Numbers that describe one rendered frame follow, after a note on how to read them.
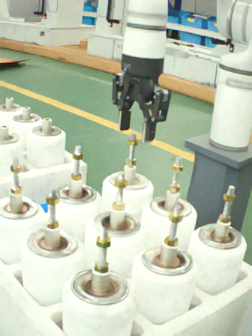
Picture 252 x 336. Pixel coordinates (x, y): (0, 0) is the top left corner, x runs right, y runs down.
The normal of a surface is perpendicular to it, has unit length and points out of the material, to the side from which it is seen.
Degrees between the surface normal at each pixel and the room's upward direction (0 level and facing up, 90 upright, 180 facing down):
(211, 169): 90
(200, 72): 90
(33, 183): 90
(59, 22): 90
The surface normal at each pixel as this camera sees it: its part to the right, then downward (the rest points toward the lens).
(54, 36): 0.71, 0.34
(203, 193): -0.69, 0.22
